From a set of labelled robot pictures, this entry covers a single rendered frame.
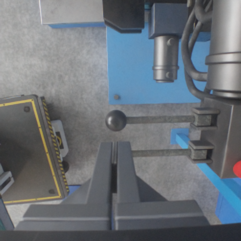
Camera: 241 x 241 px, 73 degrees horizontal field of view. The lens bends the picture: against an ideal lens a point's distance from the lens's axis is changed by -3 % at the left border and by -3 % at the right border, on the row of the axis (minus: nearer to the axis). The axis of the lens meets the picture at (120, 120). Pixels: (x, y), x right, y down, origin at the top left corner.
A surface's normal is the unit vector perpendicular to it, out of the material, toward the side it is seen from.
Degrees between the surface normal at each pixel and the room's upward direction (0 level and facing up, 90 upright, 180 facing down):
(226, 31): 64
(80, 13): 0
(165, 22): 0
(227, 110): 90
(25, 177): 0
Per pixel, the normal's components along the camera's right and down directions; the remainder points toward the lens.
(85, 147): 0.02, 0.27
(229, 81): -0.74, 0.19
